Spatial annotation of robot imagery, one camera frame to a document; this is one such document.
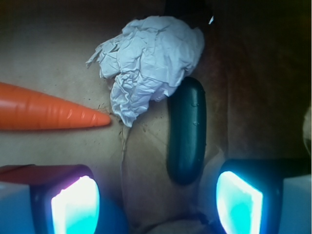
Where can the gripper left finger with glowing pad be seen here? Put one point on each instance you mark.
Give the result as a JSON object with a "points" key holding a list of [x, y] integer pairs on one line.
{"points": [[59, 199]]}

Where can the brown paper bag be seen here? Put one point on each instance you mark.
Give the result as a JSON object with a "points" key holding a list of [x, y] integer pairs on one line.
{"points": [[255, 69]]}

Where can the dark green plastic pickle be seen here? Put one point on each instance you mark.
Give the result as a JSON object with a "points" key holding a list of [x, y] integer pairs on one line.
{"points": [[187, 137]]}

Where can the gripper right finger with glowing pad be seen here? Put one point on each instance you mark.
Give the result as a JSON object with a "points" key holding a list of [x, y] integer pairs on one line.
{"points": [[265, 196]]}

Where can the crumpled white paper ball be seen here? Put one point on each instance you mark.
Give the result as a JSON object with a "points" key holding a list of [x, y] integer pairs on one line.
{"points": [[147, 61]]}

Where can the orange plastic carrot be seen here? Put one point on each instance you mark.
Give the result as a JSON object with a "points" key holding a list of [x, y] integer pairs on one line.
{"points": [[25, 109]]}

